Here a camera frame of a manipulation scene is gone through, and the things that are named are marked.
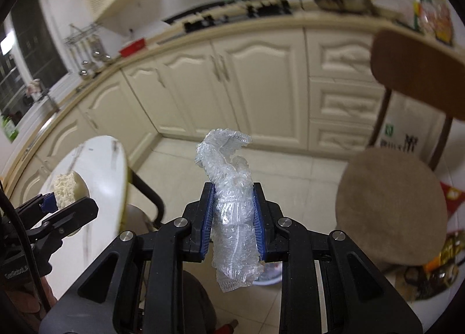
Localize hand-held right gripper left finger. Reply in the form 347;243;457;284
38;182;217;334

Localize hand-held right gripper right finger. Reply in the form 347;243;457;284
252;182;424;334

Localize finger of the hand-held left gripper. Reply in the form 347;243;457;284
16;192;57;227
29;198;99;258

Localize instant noodle block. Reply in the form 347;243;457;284
53;170;90;208

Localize clear plastic wrap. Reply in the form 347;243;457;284
195;127;265;293

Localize pale blue trash bin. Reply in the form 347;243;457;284
251;263;282;285

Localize round white table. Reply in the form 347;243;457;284
36;135;166;265

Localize person's leg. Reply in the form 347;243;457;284
182;270;219;334

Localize green bottle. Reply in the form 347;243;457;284
2;116;19;142

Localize wooden chair beige seat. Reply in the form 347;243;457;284
334;27;465;273

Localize window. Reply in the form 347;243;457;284
0;0;68;117

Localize cream kitchen cabinets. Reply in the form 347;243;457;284
0;18;465;197

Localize row of hanging utensils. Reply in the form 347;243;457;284
71;38;113;78

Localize metal utensil rack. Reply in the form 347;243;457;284
65;24;99;44

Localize red basin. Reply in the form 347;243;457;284
119;38;146;57

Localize white sack green label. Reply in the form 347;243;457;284
381;96;446;171

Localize gold foil wrapper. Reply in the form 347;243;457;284
423;232;462;273

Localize red snack packet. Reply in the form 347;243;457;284
439;182;465;216

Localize black gas stove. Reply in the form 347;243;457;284
162;0;291;33

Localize colourful printed packet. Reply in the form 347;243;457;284
412;0;455;44

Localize black cable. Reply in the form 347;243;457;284
0;182;51;315

